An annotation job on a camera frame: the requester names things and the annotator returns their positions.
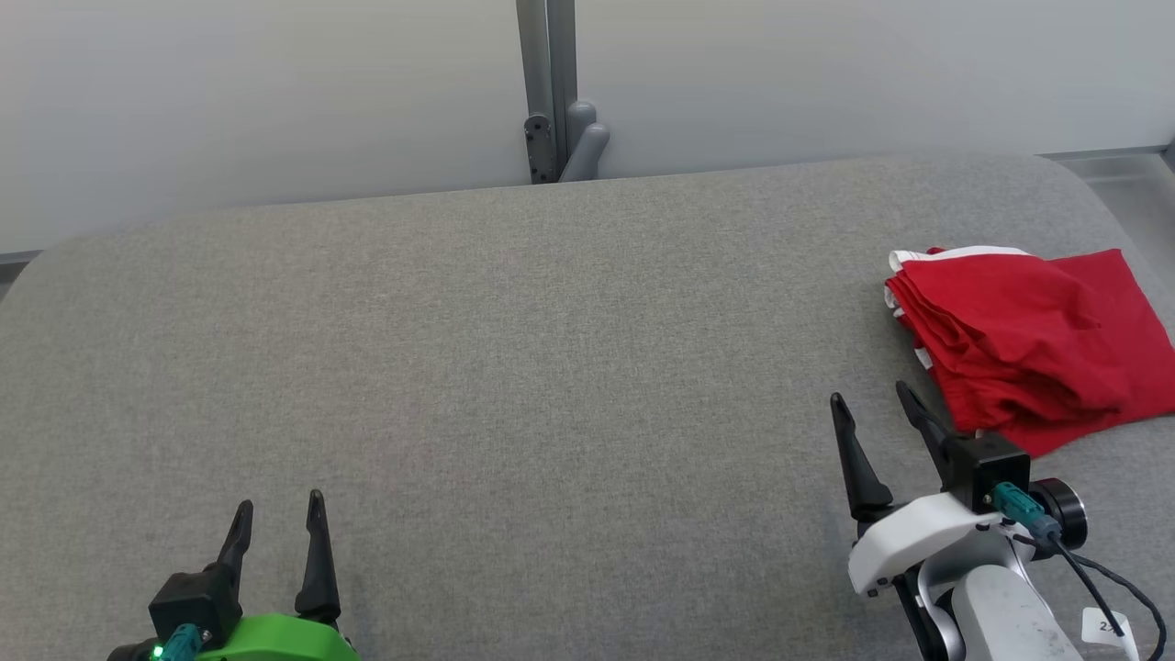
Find right cable with teal plug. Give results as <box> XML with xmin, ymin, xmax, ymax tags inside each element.
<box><xmin>993</xmin><ymin>482</ymin><xmax>1169</xmax><ymax>661</ymax></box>

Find white paper cable tag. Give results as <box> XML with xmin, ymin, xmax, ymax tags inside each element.
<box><xmin>1081</xmin><ymin>608</ymin><xmax>1139</xmax><ymax>661</ymax></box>

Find red shorts with white stripes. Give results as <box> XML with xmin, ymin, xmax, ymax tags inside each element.
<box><xmin>886</xmin><ymin>246</ymin><xmax>1132</xmax><ymax>434</ymax></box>

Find cable with teal plug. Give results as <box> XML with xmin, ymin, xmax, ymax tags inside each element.
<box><xmin>151</xmin><ymin>624</ymin><xmax>205</xmax><ymax>661</ymax></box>
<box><xmin>993</xmin><ymin>482</ymin><xmax>1169</xmax><ymax>661</ymax></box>

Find grey rounded handle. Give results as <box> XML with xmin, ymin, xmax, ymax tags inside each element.
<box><xmin>558</xmin><ymin>101</ymin><xmax>611</xmax><ymax>183</ymax></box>

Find red basketball jersey shirt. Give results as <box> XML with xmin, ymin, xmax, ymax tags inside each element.
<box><xmin>884</xmin><ymin>248</ymin><xmax>1175</xmax><ymax>458</ymax></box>

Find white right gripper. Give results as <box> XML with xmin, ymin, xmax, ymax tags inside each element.
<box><xmin>830</xmin><ymin>381</ymin><xmax>1011</xmax><ymax>598</ymax></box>

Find grey metal wall post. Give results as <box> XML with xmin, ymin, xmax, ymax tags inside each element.
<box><xmin>516</xmin><ymin>0</ymin><xmax>577</xmax><ymax>185</ymax></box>

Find dark grey hinge plate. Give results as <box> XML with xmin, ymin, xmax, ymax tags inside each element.
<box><xmin>524</xmin><ymin>114</ymin><xmax>557</xmax><ymax>185</ymax></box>

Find grey fabric sofa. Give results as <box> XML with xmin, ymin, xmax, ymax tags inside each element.
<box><xmin>0</xmin><ymin>151</ymin><xmax>1175</xmax><ymax>661</ymax></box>

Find left cable with teal plug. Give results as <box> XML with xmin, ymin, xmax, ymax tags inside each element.
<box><xmin>151</xmin><ymin>624</ymin><xmax>205</xmax><ymax>661</ymax></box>

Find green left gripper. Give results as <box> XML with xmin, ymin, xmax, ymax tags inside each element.
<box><xmin>197</xmin><ymin>489</ymin><xmax>361</xmax><ymax>661</ymax></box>

